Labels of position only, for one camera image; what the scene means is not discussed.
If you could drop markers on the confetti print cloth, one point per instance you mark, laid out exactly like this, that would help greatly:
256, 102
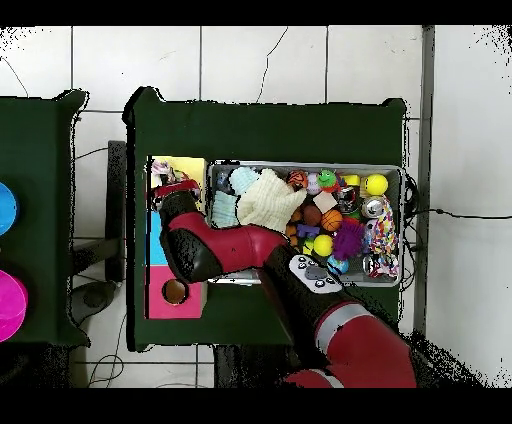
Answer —
164, 170
384, 232

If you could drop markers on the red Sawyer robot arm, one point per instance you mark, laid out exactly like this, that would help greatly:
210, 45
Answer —
232, 248

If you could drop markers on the wooden box with three holes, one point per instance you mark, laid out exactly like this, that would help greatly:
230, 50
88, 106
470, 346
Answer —
188, 304

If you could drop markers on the light blue muslin cloth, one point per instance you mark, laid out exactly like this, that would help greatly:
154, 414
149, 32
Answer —
224, 212

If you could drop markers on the cream muslin cloth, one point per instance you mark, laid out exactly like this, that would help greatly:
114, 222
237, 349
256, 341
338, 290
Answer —
268, 200

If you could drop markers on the dark green table cloth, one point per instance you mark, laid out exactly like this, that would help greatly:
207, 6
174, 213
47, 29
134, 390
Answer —
260, 132
36, 140

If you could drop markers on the orange tiger striped toy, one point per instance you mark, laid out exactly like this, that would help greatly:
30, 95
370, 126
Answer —
296, 179

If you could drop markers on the brown ball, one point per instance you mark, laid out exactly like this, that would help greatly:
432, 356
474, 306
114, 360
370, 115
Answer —
311, 215

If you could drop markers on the green spiky monster toy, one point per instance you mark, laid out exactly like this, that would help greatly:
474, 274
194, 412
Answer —
326, 178

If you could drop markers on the smooth yellow ball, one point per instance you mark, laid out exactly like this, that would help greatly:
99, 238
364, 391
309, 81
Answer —
323, 244

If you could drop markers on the orange toy basketball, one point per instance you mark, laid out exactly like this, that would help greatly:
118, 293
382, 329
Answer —
332, 220

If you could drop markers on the blue round disc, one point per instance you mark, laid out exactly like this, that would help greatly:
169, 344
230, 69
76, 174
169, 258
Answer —
8, 208

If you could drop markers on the purple spiky ball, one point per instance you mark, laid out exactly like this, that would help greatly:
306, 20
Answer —
348, 239

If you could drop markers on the yellow tennis ball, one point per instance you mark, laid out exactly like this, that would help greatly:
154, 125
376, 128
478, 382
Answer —
376, 184

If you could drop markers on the magenta round disc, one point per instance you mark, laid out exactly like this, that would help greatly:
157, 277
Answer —
12, 304

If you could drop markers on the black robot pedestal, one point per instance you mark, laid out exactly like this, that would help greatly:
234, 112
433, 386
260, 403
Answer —
248, 368

